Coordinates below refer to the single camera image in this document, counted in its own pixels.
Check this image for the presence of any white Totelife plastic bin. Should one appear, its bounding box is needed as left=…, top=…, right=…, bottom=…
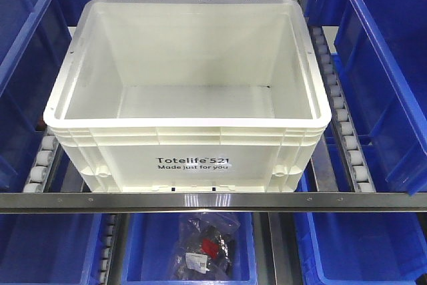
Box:
left=43, top=0, right=332, bottom=193

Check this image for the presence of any blue bin lower middle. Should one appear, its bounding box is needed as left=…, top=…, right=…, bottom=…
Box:
left=120, top=212, right=258, bottom=284

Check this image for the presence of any blue bin lower right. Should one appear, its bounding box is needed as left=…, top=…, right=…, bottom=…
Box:
left=294, top=212, right=426, bottom=284

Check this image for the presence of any blue bin right shelf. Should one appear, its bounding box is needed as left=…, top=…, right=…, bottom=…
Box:
left=334, top=0, right=426, bottom=194

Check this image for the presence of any blue bin shelf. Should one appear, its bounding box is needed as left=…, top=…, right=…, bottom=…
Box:
left=334, top=0, right=426, bottom=194
left=1, top=0, right=71, bottom=192

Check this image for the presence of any blue bin left shelf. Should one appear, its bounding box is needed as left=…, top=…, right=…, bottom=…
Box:
left=1, top=0, right=71, bottom=192

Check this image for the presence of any blue bin lower left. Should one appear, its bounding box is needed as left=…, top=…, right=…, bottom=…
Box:
left=1, top=214, right=108, bottom=284

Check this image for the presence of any plastic bag with parts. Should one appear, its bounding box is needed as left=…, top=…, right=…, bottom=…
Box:
left=169, top=212, right=240, bottom=281

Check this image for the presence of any right white roller track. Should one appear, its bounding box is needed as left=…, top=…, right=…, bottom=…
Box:
left=309, top=27, right=376, bottom=193

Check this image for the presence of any white roller track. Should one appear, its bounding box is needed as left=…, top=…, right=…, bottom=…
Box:
left=309, top=27, right=376, bottom=193
left=98, top=214, right=118, bottom=284
left=23, top=134, right=59, bottom=194

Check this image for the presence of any lower white roller track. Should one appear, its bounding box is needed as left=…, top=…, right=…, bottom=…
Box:
left=98, top=214, right=118, bottom=284

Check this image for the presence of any left white roller track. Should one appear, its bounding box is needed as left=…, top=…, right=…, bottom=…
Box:
left=23, top=134, right=59, bottom=194

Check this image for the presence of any steel front shelf rail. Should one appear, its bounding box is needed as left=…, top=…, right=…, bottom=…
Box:
left=1, top=192, right=426, bottom=214

